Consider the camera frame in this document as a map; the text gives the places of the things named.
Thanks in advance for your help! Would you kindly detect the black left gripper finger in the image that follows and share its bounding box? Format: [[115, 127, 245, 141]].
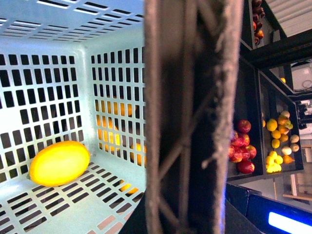
[[225, 183, 312, 234]]

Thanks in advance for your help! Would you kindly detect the yellow lemon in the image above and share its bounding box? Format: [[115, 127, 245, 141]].
[[29, 141, 91, 187]]

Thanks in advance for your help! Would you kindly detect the light blue plastic basket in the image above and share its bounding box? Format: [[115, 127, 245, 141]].
[[0, 0, 145, 234]]

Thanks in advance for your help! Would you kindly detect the black lemon crate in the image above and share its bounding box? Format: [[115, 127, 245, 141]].
[[258, 72, 303, 175]]

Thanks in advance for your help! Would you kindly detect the black apple crate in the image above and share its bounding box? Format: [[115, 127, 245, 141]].
[[225, 56, 265, 182]]

